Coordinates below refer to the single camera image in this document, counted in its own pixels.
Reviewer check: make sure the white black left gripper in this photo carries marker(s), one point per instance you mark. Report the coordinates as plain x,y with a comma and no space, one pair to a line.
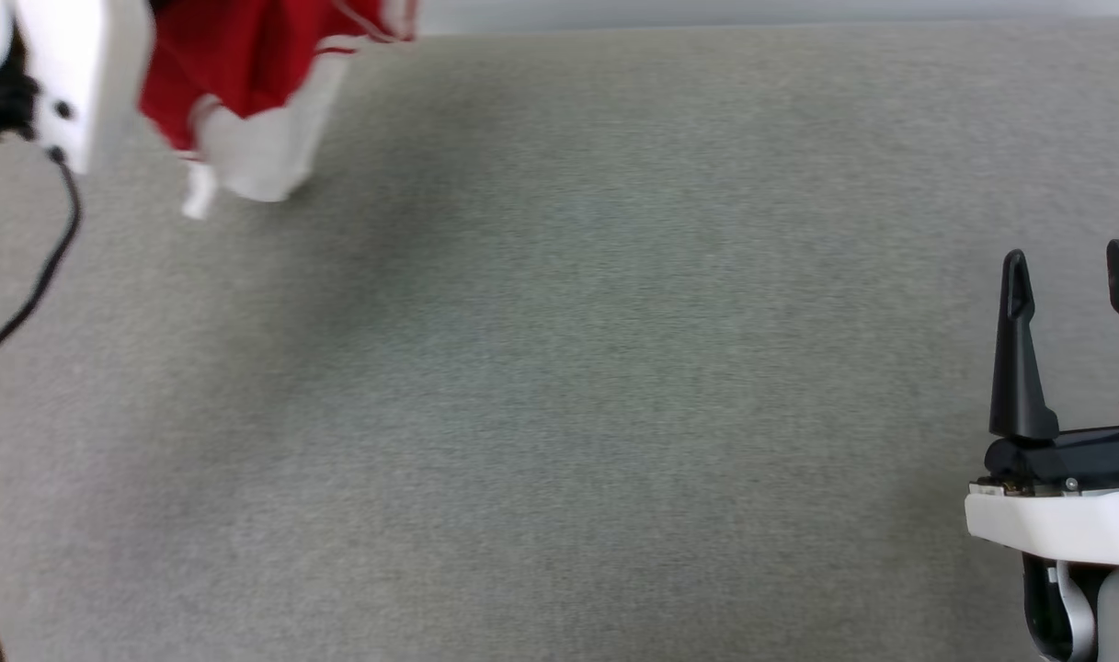
85,74

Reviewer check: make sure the red white basketball jersey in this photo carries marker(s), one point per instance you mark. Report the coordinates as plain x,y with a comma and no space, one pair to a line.
237,55

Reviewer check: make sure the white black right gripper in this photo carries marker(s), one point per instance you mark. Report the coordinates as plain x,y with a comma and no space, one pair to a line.
1065,524

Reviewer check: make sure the grey fabric sofa cushion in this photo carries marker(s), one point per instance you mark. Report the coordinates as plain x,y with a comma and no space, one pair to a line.
559,368

